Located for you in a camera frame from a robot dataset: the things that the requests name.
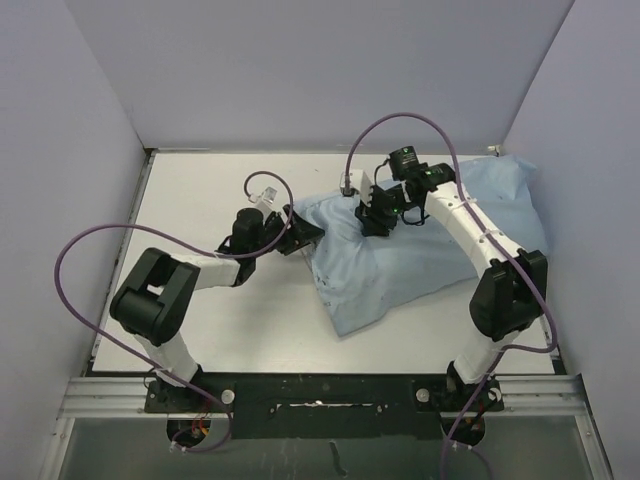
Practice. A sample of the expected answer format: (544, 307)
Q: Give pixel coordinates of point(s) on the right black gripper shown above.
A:
(372, 221)

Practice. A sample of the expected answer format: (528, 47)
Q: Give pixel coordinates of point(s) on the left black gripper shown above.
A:
(299, 234)

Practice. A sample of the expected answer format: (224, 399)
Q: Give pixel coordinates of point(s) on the light blue pillowcase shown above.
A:
(359, 279)

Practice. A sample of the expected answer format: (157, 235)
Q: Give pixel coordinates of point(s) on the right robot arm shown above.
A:
(512, 280)

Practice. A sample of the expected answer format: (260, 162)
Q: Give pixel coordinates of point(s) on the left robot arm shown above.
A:
(152, 302)

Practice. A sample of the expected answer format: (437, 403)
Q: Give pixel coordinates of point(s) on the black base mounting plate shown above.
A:
(330, 406)

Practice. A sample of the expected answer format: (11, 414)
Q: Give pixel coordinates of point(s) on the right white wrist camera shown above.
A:
(357, 182)

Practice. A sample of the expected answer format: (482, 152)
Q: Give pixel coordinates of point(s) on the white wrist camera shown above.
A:
(357, 182)
(264, 202)

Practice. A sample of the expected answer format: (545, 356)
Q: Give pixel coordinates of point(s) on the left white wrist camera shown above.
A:
(264, 202)

